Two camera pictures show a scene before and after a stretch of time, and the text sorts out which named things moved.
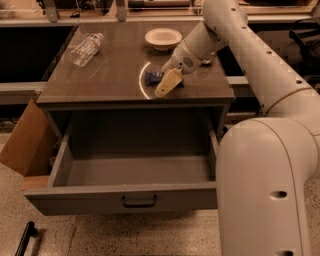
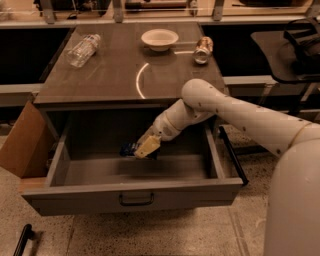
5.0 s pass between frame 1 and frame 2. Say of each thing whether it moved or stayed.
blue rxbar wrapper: moved
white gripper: moved
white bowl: stayed
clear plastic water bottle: stayed
